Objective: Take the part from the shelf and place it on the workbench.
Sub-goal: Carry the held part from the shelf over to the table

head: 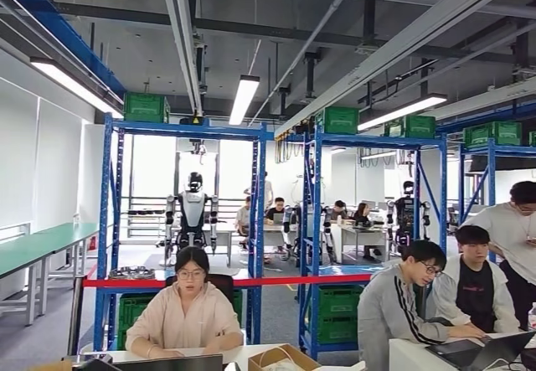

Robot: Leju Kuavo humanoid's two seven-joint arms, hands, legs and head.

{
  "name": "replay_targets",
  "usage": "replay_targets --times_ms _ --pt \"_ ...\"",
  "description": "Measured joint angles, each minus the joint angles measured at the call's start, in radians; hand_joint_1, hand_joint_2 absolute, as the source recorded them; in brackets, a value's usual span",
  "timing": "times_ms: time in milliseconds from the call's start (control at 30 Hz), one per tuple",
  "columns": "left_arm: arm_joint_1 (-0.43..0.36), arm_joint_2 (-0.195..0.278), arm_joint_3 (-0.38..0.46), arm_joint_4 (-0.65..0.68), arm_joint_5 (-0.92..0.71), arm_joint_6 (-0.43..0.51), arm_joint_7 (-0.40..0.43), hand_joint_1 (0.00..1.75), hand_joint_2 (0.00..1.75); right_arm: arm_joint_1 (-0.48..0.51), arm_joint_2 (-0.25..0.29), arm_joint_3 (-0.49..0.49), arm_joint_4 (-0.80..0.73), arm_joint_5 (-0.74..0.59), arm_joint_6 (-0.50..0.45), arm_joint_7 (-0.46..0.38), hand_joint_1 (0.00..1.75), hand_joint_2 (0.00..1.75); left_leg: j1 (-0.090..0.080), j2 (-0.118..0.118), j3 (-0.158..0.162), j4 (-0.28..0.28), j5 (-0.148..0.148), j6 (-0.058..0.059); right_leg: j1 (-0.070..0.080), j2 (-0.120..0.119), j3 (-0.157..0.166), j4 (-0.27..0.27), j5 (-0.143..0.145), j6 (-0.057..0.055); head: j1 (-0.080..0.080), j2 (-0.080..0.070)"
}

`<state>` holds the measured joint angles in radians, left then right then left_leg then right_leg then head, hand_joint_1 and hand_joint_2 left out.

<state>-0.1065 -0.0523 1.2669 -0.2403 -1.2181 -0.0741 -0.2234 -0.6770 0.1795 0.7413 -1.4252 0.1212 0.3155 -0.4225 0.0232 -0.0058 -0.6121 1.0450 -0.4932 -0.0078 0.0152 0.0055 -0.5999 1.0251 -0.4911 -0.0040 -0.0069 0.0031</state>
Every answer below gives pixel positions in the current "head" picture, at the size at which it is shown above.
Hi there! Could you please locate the dark humanoid robot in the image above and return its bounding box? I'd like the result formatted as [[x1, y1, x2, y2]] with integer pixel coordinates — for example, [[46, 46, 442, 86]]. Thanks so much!
[[385, 180, 433, 254]]

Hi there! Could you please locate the silver stamped metal plate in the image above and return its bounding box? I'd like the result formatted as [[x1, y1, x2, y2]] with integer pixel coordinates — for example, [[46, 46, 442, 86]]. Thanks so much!
[[107, 265, 157, 281]]

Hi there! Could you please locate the white table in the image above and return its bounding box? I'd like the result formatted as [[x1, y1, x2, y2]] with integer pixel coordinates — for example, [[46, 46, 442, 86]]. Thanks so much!
[[388, 332, 536, 371]]

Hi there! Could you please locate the grey top table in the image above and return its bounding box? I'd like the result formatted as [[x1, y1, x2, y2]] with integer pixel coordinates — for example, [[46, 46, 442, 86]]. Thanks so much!
[[63, 343, 294, 371]]

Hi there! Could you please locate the small open cardboard box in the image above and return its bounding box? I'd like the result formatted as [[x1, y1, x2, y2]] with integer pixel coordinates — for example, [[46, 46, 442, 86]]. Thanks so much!
[[247, 343, 322, 371]]

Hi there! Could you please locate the white black humanoid robot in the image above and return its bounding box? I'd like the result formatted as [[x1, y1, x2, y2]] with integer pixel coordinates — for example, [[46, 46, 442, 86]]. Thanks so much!
[[282, 202, 336, 264], [163, 171, 220, 265]]

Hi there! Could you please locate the green top table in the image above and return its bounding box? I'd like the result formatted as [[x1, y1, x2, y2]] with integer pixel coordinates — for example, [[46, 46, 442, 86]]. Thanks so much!
[[33, 221, 100, 281], [0, 230, 53, 328]]

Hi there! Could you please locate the person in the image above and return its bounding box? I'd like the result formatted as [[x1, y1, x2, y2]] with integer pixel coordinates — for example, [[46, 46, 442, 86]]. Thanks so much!
[[262, 171, 275, 212], [461, 180, 536, 332], [431, 224, 521, 335], [125, 245, 245, 360], [329, 199, 349, 223], [356, 239, 488, 371], [265, 197, 286, 226], [234, 195, 252, 238], [352, 202, 374, 229]]

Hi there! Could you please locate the ceiling light fixture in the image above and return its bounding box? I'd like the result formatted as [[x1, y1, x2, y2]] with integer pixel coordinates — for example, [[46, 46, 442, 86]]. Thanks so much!
[[29, 57, 125, 121], [356, 93, 448, 133], [228, 75, 261, 127]]

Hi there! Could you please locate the red barrier tape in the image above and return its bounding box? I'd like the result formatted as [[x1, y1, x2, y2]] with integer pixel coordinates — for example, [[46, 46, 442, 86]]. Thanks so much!
[[82, 272, 374, 291]]

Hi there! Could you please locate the dark grey laptop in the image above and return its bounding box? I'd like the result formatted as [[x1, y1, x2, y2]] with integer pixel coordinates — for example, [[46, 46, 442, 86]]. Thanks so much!
[[72, 354, 223, 371], [425, 330, 536, 371]]

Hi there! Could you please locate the black yellow rail trolley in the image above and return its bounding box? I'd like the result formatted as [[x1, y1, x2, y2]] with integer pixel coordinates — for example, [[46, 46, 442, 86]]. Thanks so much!
[[179, 111, 206, 127]]

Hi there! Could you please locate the grey ceiling rail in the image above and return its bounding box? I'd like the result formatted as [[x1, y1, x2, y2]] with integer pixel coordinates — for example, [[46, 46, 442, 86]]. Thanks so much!
[[156, 0, 204, 118], [274, 0, 536, 140], [423, 74, 536, 122]]

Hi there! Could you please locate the silver stanchion post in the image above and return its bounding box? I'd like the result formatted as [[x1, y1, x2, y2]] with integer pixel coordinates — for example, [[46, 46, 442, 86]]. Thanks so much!
[[66, 277, 85, 358]]

